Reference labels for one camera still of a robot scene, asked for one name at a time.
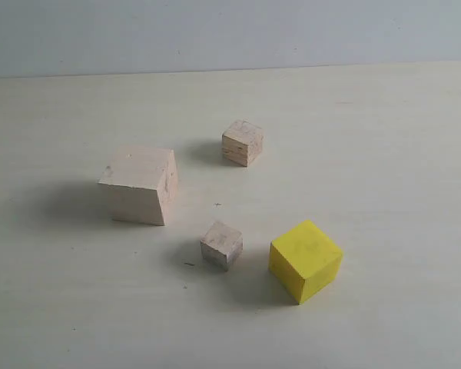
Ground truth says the yellow cube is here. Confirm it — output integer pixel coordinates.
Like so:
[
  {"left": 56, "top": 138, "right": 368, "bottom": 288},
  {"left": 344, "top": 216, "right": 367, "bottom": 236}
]
[{"left": 268, "top": 220, "right": 343, "bottom": 304}]

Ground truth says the medium wooden cube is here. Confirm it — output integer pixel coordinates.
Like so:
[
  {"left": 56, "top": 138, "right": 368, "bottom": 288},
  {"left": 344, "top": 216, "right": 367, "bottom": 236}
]
[{"left": 221, "top": 120, "right": 264, "bottom": 167}]

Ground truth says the small wooden cube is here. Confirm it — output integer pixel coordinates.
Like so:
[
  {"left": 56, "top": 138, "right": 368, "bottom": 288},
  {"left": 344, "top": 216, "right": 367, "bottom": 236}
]
[{"left": 201, "top": 221, "right": 244, "bottom": 271}]

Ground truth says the large pale wooden cube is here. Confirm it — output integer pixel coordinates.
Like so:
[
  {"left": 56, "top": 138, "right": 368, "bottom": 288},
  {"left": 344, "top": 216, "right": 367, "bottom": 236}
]
[{"left": 98, "top": 145, "right": 178, "bottom": 226}]

